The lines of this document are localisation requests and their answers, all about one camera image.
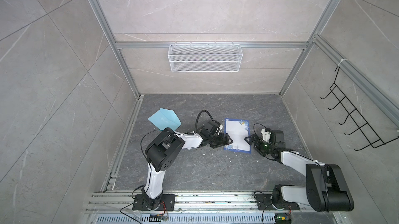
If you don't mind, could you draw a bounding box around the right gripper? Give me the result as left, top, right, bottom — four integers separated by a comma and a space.
245, 134, 275, 155

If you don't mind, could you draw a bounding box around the white letter paper blue border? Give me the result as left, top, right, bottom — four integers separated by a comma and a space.
224, 119, 251, 154

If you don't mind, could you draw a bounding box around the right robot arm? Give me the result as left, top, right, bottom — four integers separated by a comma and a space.
245, 128, 354, 212

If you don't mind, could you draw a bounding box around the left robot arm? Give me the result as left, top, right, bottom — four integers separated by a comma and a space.
142, 120, 234, 210

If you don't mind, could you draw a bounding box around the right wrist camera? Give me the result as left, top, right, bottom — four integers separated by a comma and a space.
261, 128, 271, 143

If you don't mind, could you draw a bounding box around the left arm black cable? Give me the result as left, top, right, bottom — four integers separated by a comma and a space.
194, 110, 216, 131

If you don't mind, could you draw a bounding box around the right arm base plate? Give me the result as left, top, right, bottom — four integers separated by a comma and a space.
253, 192, 300, 211

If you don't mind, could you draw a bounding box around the white wire mesh basket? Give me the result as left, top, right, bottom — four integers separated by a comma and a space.
168, 44, 243, 73

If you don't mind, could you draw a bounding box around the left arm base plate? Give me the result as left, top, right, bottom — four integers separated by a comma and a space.
132, 194, 176, 211

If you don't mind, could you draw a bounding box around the black wire hook rack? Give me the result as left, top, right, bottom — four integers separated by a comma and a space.
320, 67, 399, 151

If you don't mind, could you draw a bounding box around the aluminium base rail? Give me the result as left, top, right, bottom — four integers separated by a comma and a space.
81, 191, 350, 224

